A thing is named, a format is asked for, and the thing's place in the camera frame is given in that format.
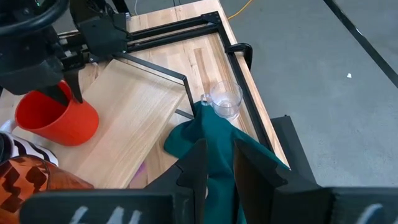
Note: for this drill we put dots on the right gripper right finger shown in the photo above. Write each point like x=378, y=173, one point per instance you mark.
x=280, y=205

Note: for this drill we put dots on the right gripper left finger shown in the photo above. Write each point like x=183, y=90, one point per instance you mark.
x=161, y=202

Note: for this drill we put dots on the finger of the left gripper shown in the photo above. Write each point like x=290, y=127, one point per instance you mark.
x=76, y=87
x=57, y=93

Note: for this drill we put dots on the red mug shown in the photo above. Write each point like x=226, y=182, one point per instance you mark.
x=62, y=124

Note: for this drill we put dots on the black white wavy mug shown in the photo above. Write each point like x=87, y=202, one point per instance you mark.
x=28, y=149

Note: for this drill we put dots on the orange patterned glass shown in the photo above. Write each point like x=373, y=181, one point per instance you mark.
x=31, y=183

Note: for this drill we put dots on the clear glass mug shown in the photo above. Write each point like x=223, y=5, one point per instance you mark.
x=227, y=99

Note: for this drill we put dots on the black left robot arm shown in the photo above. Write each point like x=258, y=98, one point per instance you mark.
x=102, y=34

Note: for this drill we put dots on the green cloth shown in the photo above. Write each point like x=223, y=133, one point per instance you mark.
x=217, y=140

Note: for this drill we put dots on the black clamp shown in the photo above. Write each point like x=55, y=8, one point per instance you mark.
x=242, y=48

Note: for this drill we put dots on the black angular bracket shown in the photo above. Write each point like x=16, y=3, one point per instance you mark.
x=289, y=146

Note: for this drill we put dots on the wooden shelf black metal frame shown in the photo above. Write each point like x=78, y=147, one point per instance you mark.
x=124, y=124

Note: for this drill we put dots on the black metal rig frame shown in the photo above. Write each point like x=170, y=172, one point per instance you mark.
x=211, y=19

